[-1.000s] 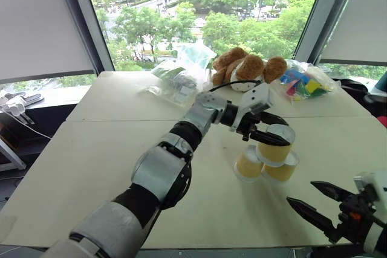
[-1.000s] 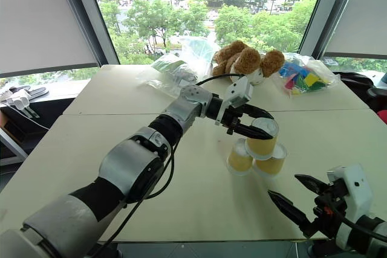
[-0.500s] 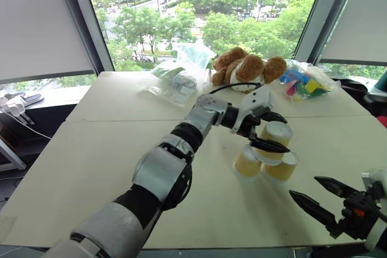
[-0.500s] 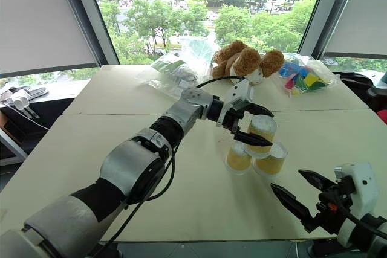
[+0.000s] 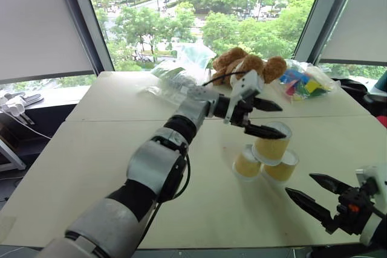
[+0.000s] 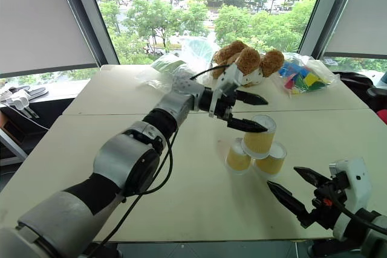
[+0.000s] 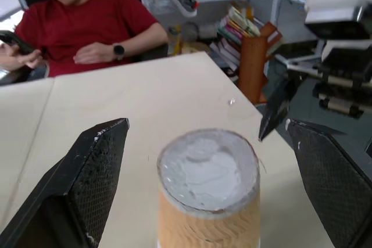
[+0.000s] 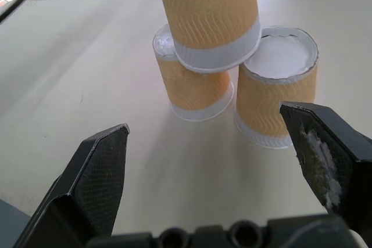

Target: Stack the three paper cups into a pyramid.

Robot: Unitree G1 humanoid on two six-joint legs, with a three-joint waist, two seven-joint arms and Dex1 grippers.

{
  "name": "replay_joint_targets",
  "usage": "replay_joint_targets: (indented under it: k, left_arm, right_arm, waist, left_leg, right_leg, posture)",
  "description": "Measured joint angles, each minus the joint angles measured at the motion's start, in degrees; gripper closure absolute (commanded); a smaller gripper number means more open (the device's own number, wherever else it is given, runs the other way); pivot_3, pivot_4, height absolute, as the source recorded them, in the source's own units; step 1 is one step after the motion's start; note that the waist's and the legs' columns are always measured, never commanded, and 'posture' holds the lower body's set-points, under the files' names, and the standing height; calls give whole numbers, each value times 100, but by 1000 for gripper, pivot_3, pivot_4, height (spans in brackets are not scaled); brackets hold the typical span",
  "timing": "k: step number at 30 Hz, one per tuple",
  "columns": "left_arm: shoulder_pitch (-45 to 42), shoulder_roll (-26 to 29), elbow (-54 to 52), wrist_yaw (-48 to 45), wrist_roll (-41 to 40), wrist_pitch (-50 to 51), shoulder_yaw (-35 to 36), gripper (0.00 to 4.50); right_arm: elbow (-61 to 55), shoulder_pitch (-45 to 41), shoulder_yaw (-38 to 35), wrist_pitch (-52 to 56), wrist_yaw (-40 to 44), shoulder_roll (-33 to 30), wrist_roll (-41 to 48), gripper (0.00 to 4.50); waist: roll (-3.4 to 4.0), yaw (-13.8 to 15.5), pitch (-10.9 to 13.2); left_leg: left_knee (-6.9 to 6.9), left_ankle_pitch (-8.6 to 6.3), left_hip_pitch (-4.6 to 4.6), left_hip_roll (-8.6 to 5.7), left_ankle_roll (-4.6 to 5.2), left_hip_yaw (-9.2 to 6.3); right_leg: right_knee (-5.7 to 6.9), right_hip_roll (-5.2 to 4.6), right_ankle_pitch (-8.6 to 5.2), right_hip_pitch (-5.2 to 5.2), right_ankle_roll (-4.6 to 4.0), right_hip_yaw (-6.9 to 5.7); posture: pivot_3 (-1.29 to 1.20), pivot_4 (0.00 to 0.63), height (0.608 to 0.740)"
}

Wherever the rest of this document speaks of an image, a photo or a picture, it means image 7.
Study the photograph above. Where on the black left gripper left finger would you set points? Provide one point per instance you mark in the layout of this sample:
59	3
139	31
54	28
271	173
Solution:
61	184

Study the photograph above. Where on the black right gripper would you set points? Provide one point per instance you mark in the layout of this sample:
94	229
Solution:
346	91

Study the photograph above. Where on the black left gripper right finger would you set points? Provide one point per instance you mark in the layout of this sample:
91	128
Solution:
334	184

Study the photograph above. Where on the black smartphone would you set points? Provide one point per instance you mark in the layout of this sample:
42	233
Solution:
16	41

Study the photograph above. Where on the stack of dark books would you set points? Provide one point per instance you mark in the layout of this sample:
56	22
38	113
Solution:
226	56

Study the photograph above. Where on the person's right hand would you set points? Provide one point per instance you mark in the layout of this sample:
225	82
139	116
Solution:
17	60

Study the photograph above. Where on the person's left hand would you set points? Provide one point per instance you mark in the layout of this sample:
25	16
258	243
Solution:
94	53

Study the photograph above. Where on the brown wooden book rack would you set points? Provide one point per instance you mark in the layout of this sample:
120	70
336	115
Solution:
251	68

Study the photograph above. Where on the small clear plastic scrap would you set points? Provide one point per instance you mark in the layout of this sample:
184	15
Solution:
231	101

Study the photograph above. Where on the row of colourful books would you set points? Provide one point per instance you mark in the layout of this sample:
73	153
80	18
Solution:
239	24

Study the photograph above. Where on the brown corrugated paper cup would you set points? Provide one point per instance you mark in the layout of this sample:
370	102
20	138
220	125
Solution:
207	195

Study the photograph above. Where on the yellow bottle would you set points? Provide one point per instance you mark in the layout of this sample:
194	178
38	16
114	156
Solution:
175	41

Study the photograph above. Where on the black wristwatch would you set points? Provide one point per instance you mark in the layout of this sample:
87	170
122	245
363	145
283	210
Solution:
118	51

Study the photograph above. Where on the person in red shirt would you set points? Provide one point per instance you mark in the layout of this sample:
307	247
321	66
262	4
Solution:
87	18

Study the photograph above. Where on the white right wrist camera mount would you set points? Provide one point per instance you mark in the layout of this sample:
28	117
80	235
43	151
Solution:
337	1

